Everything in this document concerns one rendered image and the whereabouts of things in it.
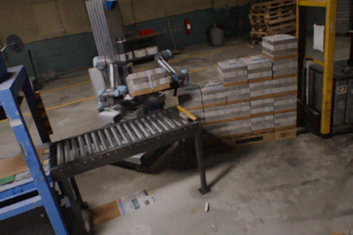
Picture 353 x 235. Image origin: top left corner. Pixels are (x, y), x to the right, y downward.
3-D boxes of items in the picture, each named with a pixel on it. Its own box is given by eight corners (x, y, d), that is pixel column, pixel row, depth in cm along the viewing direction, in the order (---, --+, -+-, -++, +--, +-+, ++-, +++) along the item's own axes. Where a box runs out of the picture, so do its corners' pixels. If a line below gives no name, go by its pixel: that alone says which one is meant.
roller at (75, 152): (76, 141, 273) (75, 137, 271) (80, 163, 232) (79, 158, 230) (71, 142, 271) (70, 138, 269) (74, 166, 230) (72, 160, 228)
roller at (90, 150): (90, 137, 277) (88, 132, 275) (96, 158, 236) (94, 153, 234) (84, 139, 275) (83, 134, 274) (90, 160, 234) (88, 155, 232)
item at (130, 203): (148, 187, 310) (148, 187, 310) (157, 202, 285) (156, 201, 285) (116, 199, 299) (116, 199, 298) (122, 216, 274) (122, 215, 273)
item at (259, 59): (239, 58, 357) (239, 57, 357) (261, 55, 357) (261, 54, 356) (247, 65, 323) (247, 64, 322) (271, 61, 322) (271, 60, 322)
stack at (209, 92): (184, 140, 397) (175, 85, 367) (264, 127, 397) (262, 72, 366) (186, 155, 361) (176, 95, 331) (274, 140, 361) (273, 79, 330)
